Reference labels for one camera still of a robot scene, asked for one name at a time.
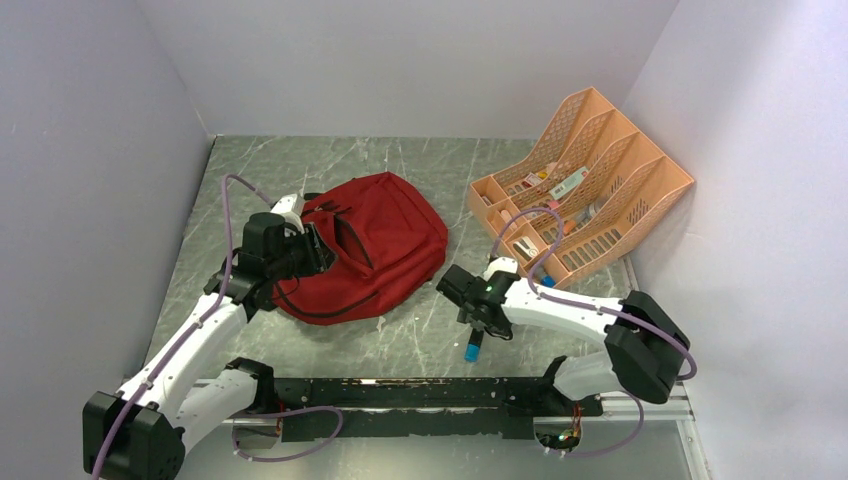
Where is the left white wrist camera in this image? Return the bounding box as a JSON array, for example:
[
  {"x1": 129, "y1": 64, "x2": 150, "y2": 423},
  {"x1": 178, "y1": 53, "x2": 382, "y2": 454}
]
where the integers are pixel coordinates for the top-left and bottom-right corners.
[{"x1": 271, "y1": 193, "x2": 305, "y2": 233}]

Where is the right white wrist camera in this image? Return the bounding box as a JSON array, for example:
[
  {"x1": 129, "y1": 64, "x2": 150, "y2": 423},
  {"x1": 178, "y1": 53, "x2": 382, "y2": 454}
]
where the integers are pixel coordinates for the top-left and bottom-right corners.
[{"x1": 482, "y1": 257, "x2": 519, "y2": 281}]

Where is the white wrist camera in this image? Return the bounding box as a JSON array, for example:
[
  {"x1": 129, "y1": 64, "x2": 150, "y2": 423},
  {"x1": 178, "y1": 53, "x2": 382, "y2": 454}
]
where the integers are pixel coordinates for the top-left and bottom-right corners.
[
  {"x1": 482, "y1": 257, "x2": 519, "y2": 281},
  {"x1": 271, "y1": 193, "x2": 305, "y2": 233}
]

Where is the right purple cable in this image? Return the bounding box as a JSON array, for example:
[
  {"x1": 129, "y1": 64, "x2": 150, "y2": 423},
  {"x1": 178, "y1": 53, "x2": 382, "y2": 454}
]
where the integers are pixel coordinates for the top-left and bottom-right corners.
[{"x1": 488, "y1": 206, "x2": 698, "y2": 460}]

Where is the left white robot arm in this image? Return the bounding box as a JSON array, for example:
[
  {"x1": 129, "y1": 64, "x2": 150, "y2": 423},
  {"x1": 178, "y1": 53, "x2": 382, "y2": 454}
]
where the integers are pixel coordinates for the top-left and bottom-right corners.
[{"x1": 82, "y1": 212, "x2": 333, "y2": 479}]

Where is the orange plastic file organizer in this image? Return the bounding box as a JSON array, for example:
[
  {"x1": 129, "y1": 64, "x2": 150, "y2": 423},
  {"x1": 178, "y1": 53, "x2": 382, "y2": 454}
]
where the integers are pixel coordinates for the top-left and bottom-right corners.
[{"x1": 467, "y1": 87, "x2": 695, "y2": 289}]

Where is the orange capped small item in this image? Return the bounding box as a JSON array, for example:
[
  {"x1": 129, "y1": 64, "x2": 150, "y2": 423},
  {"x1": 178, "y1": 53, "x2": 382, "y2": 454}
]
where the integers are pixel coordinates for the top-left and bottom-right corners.
[{"x1": 562, "y1": 219, "x2": 577, "y2": 235}]

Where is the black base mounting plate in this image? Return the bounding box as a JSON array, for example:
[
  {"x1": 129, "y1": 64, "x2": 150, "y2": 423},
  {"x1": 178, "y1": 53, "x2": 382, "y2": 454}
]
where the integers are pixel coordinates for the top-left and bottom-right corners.
[{"x1": 233, "y1": 377, "x2": 603, "y2": 442}]

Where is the purple cable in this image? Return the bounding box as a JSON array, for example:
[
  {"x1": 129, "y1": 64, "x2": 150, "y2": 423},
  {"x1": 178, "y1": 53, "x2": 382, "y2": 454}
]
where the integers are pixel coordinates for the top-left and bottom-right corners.
[
  {"x1": 488, "y1": 206, "x2": 698, "y2": 460},
  {"x1": 89, "y1": 173, "x2": 344, "y2": 480}
]

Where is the aluminium rail frame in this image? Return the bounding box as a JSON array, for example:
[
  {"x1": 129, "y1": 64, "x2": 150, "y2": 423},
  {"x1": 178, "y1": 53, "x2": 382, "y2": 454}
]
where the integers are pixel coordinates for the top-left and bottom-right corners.
[{"x1": 92, "y1": 377, "x2": 713, "y2": 480}]

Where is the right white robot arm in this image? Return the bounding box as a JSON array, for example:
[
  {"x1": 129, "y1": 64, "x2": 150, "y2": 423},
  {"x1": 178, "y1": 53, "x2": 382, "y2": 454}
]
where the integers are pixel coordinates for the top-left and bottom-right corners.
[{"x1": 436, "y1": 258, "x2": 691, "y2": 414}]

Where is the pink eraser in organizer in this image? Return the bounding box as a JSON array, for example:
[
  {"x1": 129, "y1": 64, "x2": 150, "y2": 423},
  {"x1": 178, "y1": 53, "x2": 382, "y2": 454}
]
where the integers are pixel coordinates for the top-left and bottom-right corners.
[{"x1": 498, "y1": 209, "x2": 516, "y2": 232}]

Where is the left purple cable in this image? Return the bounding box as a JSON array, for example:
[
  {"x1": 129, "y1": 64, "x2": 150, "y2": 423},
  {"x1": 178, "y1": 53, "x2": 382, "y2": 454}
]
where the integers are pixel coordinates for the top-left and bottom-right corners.
[{"x1": 89, "y1": 173, "x2": 344, "y2": 480}]

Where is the white green box in organizer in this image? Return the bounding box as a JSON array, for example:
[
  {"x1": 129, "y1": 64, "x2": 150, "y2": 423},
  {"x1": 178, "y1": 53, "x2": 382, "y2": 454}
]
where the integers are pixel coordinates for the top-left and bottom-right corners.
[{"x1": 549, "y1": 167, "x2": 589, "y2": 201}]

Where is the blue black highlighter marker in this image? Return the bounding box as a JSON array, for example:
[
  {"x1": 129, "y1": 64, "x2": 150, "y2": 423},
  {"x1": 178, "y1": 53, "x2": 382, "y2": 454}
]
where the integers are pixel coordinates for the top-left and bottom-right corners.
[{"x1": 464, "y1": 329, "x2": 485, "y2": 363}]

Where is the red student backpack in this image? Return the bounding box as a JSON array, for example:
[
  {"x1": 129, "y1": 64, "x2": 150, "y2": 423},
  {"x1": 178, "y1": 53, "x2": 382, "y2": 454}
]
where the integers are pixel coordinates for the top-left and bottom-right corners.
[{"x1": 272, "y1": 172, "x2": 449, "y2": 326}]

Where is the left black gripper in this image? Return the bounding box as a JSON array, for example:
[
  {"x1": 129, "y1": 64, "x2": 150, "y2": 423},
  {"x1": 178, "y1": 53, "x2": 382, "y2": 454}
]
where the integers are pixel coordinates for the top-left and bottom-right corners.
[{"x1": 267, "y1": 221, "x2": 338, "y2": 281}]

